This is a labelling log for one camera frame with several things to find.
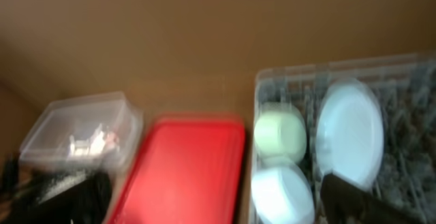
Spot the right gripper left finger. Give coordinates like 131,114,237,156
0,171,113,224

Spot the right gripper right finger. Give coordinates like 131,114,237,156
320,174,421,224

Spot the light blue rice bowl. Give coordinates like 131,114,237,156
251,164,315,224

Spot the large light blue plate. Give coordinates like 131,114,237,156
315,79,384,191

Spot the mint green bowl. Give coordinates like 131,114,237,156
253,102,307,164

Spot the black food waste tray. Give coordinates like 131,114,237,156
0,167,115,224

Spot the clear plastic waste bin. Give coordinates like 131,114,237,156
19,92,144,172

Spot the grey dishwasher rack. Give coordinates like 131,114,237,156
254,52,435,223

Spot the red serving tray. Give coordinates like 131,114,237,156
108,114,246,224

